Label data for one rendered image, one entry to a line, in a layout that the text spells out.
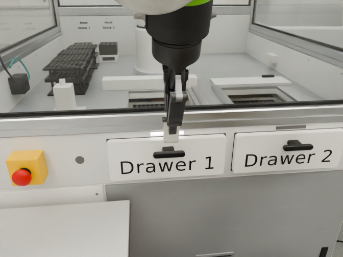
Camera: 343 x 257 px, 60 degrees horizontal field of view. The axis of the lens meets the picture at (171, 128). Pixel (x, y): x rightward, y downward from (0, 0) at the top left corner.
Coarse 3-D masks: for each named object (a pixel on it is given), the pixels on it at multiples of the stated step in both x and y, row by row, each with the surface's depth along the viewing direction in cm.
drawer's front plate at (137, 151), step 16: (112, 144) 70; (128, 144) 70; (144, 144) 70; (160, 144) 71; (176, 144) 71; (192, 144) 72; (208, 144) 72; (224, 144) 73; (112, 160) 71; (128, 160) 72; (144, 160) 72; (160, 160) 73; (176, 160) 73; (192, 160) 74; (208, 160) 74; (224, 160) 75; (112, 176) 73; (128, 176) 74; (144, 176) 74; (160, 176) 75; (176, 176) 75
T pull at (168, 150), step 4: (164, 148) 70; (168, 148) 70; (172, 148) 70; (156, 152) 68; (160, 152) 68; (164, 152) 68; (168, 152) 68; (172, 152) 68; (176, 152) 68; (180, 152) 68; (184, 152) 69; (156, 156) 68; (160, 156) 68; (164, 156) 68; (168, 156) 68; (172, 156) 69; (176, 156) 69; (180, 156) 69
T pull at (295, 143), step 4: (288, 140) 74; (292, 140) 74; (296, 140) 74; (288, 144) 74; (292, 144) 72; (296, 144) 72; (300, 144) 72; (304, 144) 72; (308, 144) 72; (284, 148) 71; (288, 148) 71; (292, 148) 71; (296, 148) 71; (300, 148) 71; (304, 148) 72; (308, 148) 72; (312, 148) 72
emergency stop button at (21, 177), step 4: (16, 172) 64; (20, 172) 64; (24, 172) 65; (28, 172) 65; (12, 176) 65; (16, 176) 64; (20, 176) 64; (24, 176) 65; (28, 176) 65; (12, 180) 65; (16, 180) 65; (20, 180) 65; (24, 180) 65; (28, 180) 65; (16, 184) 65; (20, 184) 65; (24, 184) 65; (28, 184) 66
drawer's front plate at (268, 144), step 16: (336, 128) 76; (240, 144) 73; (256, 144) 74; (272, 144) 74; (320, 144) 76; (336, 144) 77; (240, 160) 75; (304, 160) 78; (320, 160) 78; (336, 160) 79
